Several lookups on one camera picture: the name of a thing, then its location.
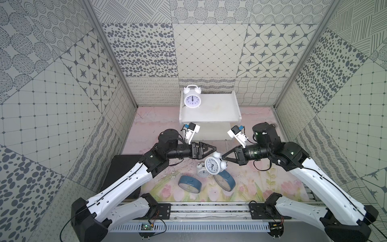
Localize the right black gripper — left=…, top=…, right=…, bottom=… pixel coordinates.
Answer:
left=221, top=144, right=271, bottom=165

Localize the white metal twin-bell alarm clock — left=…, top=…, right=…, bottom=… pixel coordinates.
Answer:
left=204, top=151, right=227, bottom=175

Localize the white plastic twin-bell alarm clock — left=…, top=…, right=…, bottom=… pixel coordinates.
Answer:
left=183, top=85, right=202, bottom=108

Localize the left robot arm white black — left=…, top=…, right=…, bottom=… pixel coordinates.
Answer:
left=68, top=129, right=217, bottom=242

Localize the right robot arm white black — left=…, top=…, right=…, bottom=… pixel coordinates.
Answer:
left=222, top=123, right=379, bottom=242

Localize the small white twin-bell alarm clock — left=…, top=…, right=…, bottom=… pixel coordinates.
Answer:
left=197, top=162, right=211, bottom=178

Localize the right blue round alarm clock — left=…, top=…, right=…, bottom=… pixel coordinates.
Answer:
left=214, top=170, right=236, bottom=192

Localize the blue round alarm clock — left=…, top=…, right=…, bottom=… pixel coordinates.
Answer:
left=214, top=170, right=236, bottom=192
left=178, top=175, right=202, bottom=194

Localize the left blue round alarm clock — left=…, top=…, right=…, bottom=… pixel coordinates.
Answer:
left=178, top=175, right=202, bottom=194

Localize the white two-tier shelf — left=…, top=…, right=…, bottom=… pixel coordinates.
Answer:
left=179, top=91, right=242, bottom=141

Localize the green circuit board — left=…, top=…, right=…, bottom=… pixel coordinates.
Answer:
left=141, top=223, right=153, bottom=231

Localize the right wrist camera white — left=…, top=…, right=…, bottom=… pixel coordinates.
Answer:
left=227, top=125, right=248, bottom=148

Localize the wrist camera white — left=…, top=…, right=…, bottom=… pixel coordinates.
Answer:
left=182, top=123, right=200, bottom=145
left=227, top=125, right=248, bottom=148

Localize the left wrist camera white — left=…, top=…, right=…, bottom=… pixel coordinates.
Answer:
left=182, top=123, right=200, bottom=145

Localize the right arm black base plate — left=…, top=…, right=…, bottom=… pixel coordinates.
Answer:
left=248, top=201, right=292, bottom=220

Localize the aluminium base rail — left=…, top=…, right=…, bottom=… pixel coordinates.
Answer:
left=108, top=202, right=315, bottom=234

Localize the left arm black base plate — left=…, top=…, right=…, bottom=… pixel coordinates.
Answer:
left=141, top=203, right=171, bottom=220

